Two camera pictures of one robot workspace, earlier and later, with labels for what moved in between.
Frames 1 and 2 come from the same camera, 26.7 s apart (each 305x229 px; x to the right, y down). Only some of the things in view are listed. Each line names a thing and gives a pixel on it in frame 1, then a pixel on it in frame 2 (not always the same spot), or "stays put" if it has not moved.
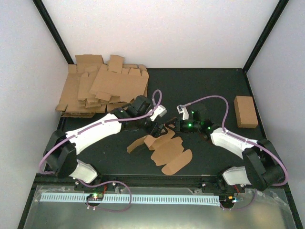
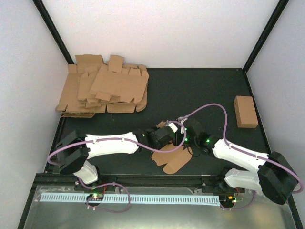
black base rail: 144,181 stays put
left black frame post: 50,24 stays put
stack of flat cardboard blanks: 93,86 stays put
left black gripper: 156,133 → 151,130
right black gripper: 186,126 → 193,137
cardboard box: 168,151 stays put
